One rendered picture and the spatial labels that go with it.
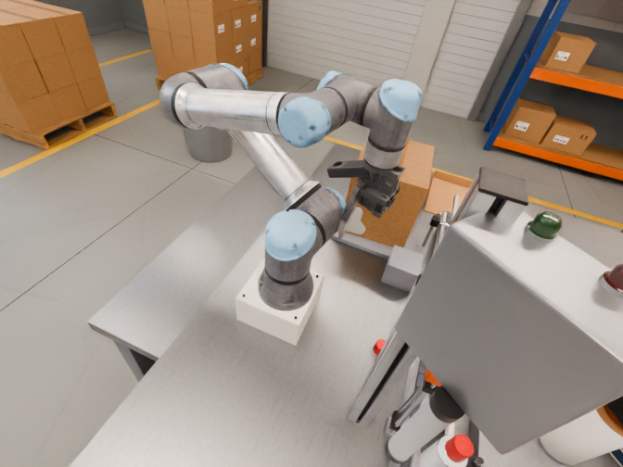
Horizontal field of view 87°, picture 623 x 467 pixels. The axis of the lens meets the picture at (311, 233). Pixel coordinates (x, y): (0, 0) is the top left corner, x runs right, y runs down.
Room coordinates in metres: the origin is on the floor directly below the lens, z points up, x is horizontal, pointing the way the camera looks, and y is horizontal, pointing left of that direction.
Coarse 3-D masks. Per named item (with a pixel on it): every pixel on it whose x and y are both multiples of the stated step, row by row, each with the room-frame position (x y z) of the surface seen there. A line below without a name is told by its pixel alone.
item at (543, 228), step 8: (536, 216) 0.25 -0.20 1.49; (544, 216) 0.25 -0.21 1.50; (552, 216) 0.25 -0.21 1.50; (528, 224) 0.25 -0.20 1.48; (536, 224) 0.25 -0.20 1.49; (544, 224) 0.24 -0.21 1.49; (552, 224) 0.24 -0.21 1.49; (560, 224) 0.24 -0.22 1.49; (528, 232) 0.25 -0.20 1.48; (536, 232) 0.24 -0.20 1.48; (544, 232) 0.24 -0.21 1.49; (552, 232) 0.24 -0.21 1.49; (536, 240) 0.24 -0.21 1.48; (544, 240) 0.24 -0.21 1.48; (552, 240) 0.24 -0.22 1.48
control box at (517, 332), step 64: (448, 256) 0.23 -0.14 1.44; (512, 256) 0.21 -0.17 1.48; (576, 256) 0.23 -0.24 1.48; (448, 320) 0.21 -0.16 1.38; (512, 320) 0.17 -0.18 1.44; (576, 320) 0.15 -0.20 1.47; (448, 384) 0.17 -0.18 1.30; (512, 384) 0.15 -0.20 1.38; (576, 384) 0.13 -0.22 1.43; (512, 448) 0.11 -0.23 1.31
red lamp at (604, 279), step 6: (618, 264) 0.20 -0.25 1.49; (612, 270) 0.20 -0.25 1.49; (618, 270) 0.20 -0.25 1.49; (600, 276) 0.20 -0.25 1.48; (606, 276) 0.20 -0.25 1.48; (612, 276) 0.20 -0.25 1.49; (618, 276) 0.19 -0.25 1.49; (600, 282) 0.20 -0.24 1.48; (606, 282) 0.19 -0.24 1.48; (612, 282) 0.19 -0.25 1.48; (618, 282) 0.19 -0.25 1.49; (606, 288) 0.19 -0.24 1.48; (612, 288) 0.19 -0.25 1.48; (618, 288) 0.19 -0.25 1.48; (612, 294) 0.19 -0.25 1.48; (618, 294) 0.18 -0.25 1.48
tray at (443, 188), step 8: (440, 176) 1.41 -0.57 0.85; (448, 176) 1.40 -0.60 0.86; (456, 176) 1.39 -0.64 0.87; (432, 184) 1.34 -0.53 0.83; (440, 184) 1.35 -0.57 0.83; (448, 184) 1.36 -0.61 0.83; (456, 184) 1.38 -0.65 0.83; (464, 184) 1.37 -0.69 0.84; (432, 192) 1.28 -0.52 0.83; (440, 192) 1.29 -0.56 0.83; (448, 192) 1.30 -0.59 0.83; (456, 192) 1.31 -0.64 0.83; (464, 192) 1.32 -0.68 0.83; (432, 200) 1.21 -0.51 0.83; (440, 200) 1.22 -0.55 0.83; (448, 200) 1.23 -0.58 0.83; (424, 208) 1.13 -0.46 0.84; (432, 208) 1.15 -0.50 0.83; (440, 208) 1.16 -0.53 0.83; (448, 208) 1.17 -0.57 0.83; (440, 216) 1.11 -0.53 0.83
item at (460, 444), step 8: (440, 440) 0.19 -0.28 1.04; (448, 440) 0.19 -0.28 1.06; (456, 440) 0.18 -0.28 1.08; (464, 440) 0.19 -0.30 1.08; (432, 448) 0.19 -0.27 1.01; (440, 448) 0.18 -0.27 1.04; (448, 448) 0.18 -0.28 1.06; (456, 448) 0.17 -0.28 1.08; (464, 448) 0.17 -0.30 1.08; (472, 448) 0.18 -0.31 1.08; (424, 456) 0.19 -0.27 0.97; (432, 456) 0.18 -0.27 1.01; (440, 456) 0.17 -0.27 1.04; (448, 456) 0.17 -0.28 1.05; (456, 456) 0.17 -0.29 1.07; (464, 456) 0.16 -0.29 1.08; (424, 464) 0.17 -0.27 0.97; (432, 464) 0.17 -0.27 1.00; (440, 464) 0.16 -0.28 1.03; (448, 464) 0.16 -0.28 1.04; (456, 464) 0.16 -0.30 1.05; (464, 464) 0.16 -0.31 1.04
